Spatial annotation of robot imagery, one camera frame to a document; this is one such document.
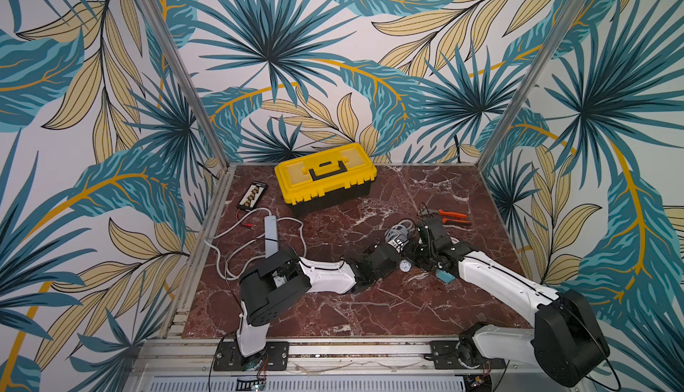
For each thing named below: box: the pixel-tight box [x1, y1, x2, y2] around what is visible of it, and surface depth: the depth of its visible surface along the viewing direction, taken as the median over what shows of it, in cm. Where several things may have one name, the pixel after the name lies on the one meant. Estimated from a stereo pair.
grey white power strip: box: [384, 225, 409, 254], surface depth 92 cm
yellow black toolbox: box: [274, 142, 378, 216], surface depth 97 cm
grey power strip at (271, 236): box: [264, 215, 279, 260], surface depth 97 cm
